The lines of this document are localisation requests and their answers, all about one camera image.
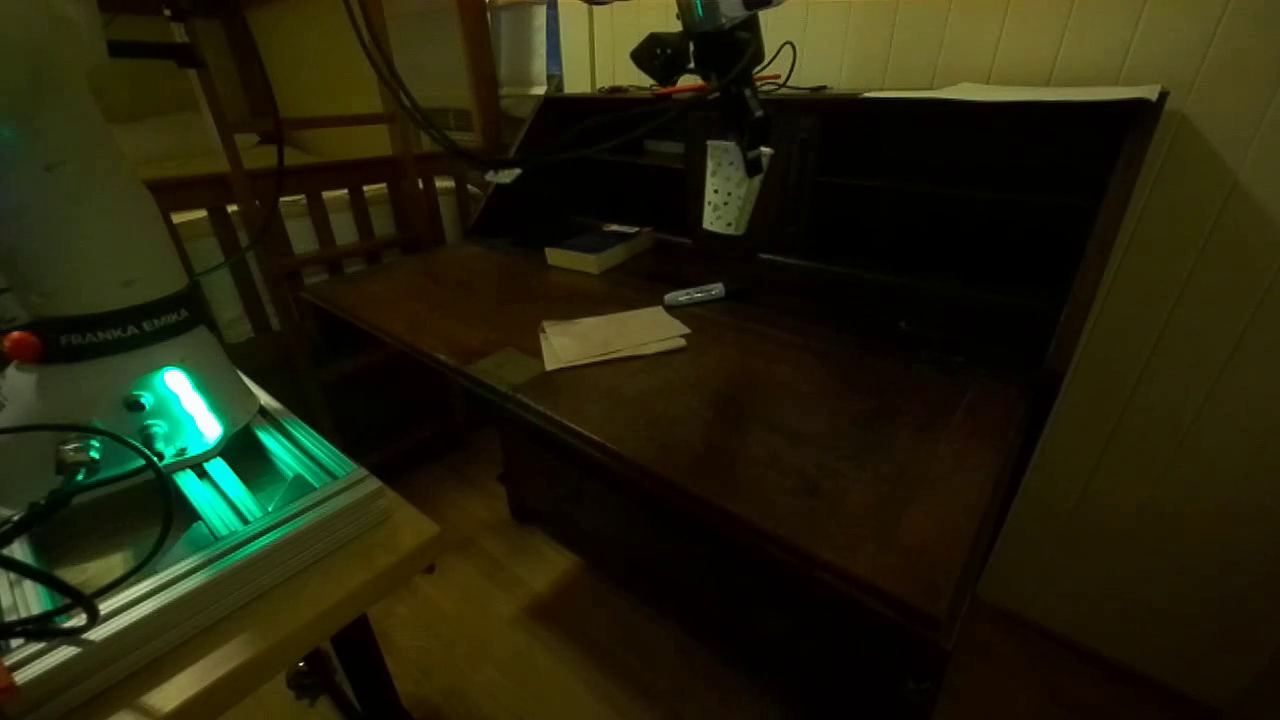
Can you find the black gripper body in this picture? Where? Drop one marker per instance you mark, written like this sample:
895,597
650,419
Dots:
726,85

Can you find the white speckled paper cup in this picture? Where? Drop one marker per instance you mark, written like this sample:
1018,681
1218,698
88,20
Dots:
730,192

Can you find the dark blue book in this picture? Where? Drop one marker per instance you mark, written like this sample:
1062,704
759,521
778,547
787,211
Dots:
598,250

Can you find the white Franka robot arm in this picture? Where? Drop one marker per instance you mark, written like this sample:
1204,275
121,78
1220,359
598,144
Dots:
81,201

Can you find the orange plastic tool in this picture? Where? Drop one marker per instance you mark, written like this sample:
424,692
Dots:
689,81

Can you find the silver metal cylinder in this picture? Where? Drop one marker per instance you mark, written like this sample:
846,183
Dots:
520,47

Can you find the dark wooden secretary desk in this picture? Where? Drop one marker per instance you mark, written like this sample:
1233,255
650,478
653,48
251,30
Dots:
803,440

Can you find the small brown paper piece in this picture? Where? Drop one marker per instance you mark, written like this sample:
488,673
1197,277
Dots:
504,364

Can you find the dark wooden slatted chair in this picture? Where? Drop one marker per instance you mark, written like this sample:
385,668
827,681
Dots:
362,221

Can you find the aluminium robot mounting table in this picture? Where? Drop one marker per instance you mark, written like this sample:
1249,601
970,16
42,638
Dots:
266,534

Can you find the red round button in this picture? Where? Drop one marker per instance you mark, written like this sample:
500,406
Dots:
16,345

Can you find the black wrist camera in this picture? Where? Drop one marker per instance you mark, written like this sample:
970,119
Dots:
661,57

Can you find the brown wooden post frame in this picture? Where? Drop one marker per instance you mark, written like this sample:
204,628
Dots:
478,64

